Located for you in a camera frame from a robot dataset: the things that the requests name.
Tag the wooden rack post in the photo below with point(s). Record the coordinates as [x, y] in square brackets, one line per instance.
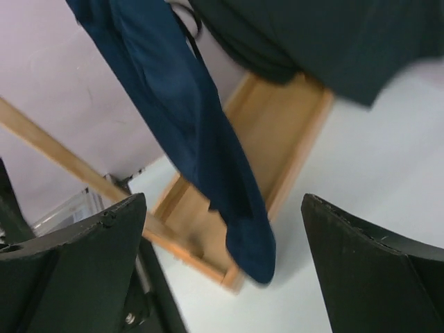
[20, 125]

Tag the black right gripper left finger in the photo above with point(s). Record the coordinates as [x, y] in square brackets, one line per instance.
[74, 279]

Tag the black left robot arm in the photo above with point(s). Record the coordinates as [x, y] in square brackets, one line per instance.
[149, 305]

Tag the wooden rack base tray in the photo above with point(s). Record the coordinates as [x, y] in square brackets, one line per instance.
[277, 126]

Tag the navy blue shorts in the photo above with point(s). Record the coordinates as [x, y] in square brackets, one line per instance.
[156, 59]

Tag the dark green shorts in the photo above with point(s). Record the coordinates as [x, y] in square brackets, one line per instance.
[354, 48]

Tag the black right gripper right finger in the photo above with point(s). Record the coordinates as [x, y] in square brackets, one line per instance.
[372, 279]

